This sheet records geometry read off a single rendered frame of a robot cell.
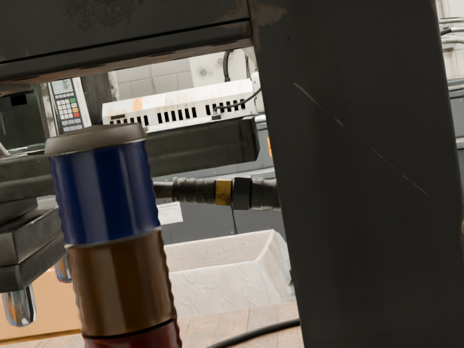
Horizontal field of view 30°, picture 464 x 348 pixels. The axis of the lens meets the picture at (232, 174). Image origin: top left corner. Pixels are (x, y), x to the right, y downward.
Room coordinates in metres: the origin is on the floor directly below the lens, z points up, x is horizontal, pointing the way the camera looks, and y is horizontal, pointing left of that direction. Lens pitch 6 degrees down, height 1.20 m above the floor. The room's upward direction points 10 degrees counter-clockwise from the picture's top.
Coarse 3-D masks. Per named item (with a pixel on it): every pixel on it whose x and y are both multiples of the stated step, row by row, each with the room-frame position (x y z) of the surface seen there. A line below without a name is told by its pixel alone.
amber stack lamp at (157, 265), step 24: (120, 240) 0.32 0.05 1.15; (144, 240) 0.32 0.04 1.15; (72, 264) 0.32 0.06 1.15; (96, 264) 0.31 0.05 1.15; (120, 264) 0.31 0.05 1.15; (144, 264) 0.32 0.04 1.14; (72, 288) 0.33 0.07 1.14; (96, 288) 0.32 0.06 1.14; (120, 288) 0.31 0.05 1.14; (144, 288) 0.32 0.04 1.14; (168, 288) 0.33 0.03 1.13; (96, 312) 0.32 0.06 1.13; (120, 312) 0.31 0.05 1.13; (144, 312) 0.32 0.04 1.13; (168, 312) 0.32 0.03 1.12
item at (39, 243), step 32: (192, 128) 0.54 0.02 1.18; (224, 128) 0.54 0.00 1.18; (256, 128) 0.61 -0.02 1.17; (0, 160) 0.55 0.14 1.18; (32, 160) 0.55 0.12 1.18; (160, 160) 0.54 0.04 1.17; (192, 160) 0.54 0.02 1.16; (224, 160) 0.54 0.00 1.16; (0, 192) 0.55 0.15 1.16; (32, 192) 0.55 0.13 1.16; (0, 224) 0.55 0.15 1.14; (32, 224) 0.56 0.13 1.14; (0, 256) 0.52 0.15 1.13; (32, 256) 0.54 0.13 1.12; (64, 256) 0.61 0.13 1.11; (0, 288) 0.52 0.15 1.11; (32, 288) 0.55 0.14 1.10; (32, 320) 0.54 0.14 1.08
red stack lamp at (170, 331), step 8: (168, 320) 0.33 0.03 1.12; (176, 320) 0.33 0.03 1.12; (152, 328) 0.32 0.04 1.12; (160, 328) 0.32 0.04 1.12; (168, 328) 0.32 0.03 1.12; (176, 328) 0.33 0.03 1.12; (88, 336) 0.32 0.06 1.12; (96, 336) 0.32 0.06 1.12; (104, 336) 0.32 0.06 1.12; (112, 336) 0.32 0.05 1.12; (120, 336) 0.32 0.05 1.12; (128, 336) 0.31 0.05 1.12; (136, 336) 0.31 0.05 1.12; (144, 336) 0.32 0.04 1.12; (152, 336) 0.32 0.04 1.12; (160, 336) 0.32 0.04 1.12; (168, 336) 0.32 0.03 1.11; (176, 336) 0.33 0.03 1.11; (88, 344) 0.32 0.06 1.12; (96, 344) 0.32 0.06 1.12; (104, 344) 0.32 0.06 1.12; (112, 344) 0.31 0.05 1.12; (120, 344) 0.31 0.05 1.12; (128, 344) 0.31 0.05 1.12; (136, 344) 0.31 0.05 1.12; (144, 344) 0.31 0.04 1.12; (152, 344) 0.32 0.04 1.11; (160, 344) 0.32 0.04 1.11; (168, 344) 0.32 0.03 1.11; (176, 344) 0.33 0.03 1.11
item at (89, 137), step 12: (72, 132) 0.32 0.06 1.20; (84, 132) 0.32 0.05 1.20; (96, 132) 0.31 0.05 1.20; (108, 132) 0.32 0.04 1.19; (120, 132) 0.32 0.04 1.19; (132, 132) 0.32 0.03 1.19; (144, 132) 0.33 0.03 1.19; (48, 144) 0.32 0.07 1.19; (60, 144) 0.32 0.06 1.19; (72, 144) 0.31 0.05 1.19; (84, 144) 0.31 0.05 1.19; (96, 144) 0.31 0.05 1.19; (108, 144) 0.31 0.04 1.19
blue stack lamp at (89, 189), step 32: (64, 160) 0.32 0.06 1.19; (96, 160) 0.31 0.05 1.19; (128, 160) 0.32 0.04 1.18; (64, 192) 0.32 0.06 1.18; (96, 192) 0.31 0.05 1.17; (128, 192) 0.32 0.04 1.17; (64, 224) 0.32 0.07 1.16; (96, 224) 0.31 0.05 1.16; (128, 224) 0.32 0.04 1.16; (160, 224) 0.33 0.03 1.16
